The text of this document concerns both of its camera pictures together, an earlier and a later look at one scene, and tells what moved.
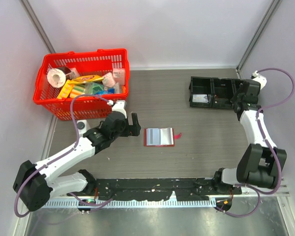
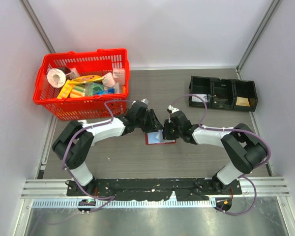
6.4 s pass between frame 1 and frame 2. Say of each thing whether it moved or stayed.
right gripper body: moved
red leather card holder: stayed
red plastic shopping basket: stayed
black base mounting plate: stayed
